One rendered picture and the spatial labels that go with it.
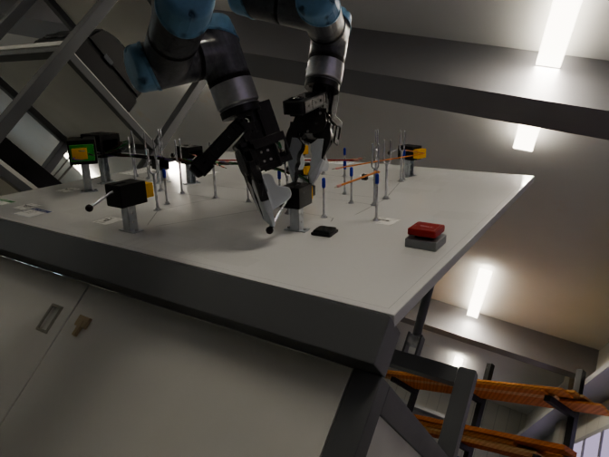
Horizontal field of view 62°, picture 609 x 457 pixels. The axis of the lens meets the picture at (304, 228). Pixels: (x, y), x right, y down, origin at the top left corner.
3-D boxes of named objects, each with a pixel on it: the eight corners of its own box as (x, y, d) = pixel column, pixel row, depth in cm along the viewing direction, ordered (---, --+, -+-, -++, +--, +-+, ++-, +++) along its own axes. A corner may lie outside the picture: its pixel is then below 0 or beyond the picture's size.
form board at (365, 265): (-48, 212, 125) (-50, 205, 125) (225, 155, 207) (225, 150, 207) (393, 327, 64) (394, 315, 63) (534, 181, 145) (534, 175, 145)
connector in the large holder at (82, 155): (95, 160, 132) (92, 143, 131) (95, 160, 129) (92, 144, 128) (71, 160, 130) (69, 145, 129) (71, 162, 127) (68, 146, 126)
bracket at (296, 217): (284, 229, 99) (283, 205, 98) (289, 227, 101) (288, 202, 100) (304, 232, 97) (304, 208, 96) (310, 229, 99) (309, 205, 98)
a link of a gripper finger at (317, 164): (333, 189, 101) (334, 145, 103) (321, 182, 96) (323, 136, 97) (318, 189, 103) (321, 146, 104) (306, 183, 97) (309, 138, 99)
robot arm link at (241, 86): (212, 83, 82) (207, 95, 89) (222, 111, 82) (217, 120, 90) (255, 72, 83) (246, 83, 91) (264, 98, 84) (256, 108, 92)
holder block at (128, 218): (83, 241, 95) (75, 189, 92) (136, 225, 105) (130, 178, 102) (99, 245, 92) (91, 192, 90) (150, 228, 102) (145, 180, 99)
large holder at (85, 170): (101, 181, 150) (95, 132, 146) (101, 193, 135) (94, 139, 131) (77, 183, 148) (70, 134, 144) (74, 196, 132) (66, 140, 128)
